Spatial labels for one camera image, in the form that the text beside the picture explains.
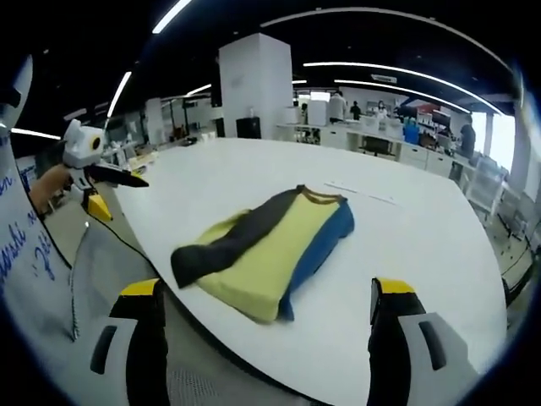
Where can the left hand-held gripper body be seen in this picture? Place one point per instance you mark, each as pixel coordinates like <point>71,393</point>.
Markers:
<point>80,148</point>

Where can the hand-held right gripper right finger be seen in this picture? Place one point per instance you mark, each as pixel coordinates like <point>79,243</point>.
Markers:
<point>393,363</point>

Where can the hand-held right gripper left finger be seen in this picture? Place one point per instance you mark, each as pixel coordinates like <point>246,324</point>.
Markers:
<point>143,363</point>

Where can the yellow blue grey garment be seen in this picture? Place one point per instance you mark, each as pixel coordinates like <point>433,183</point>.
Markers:
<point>262,254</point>

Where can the person's left hand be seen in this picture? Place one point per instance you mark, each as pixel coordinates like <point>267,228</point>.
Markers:
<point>50,188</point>

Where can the straight ceiling light strip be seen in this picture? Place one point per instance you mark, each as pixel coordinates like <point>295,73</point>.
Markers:
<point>171,17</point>
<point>119,94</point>

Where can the white chest-worn device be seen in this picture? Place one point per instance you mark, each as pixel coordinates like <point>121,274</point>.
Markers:
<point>23,93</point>

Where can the person in white shirt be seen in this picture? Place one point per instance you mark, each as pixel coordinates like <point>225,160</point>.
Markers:
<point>25,296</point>

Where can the black cabinet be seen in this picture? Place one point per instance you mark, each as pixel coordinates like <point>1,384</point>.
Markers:
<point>248,128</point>

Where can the wide white pillar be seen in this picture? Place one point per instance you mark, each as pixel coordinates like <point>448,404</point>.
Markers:
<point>253,84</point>

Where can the white mesh office chair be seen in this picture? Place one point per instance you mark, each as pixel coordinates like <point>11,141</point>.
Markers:
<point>486,186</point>

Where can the white box cabinet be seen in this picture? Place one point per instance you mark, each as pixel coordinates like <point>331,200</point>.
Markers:
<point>317,113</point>

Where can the black office chair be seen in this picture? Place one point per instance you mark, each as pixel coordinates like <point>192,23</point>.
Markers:
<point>375,146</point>

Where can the white cabinet desk row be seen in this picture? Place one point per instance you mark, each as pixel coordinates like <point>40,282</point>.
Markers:
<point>338,137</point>

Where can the blue storage bin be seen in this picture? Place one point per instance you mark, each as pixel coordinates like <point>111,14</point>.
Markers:
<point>411,133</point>

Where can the striped wall banner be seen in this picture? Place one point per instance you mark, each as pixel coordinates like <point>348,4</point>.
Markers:
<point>422,105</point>

